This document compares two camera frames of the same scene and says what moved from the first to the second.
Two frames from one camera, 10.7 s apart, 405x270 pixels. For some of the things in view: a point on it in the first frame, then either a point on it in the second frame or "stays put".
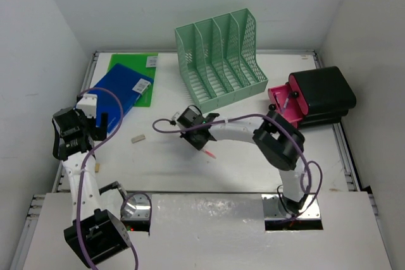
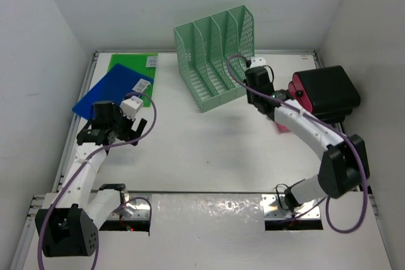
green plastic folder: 144,64 stays put
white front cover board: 224,232 stays put
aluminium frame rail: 37,200 stays put
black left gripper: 98,133 -> 126,135
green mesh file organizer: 218,57 stays put
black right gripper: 186,135 -> 249,97
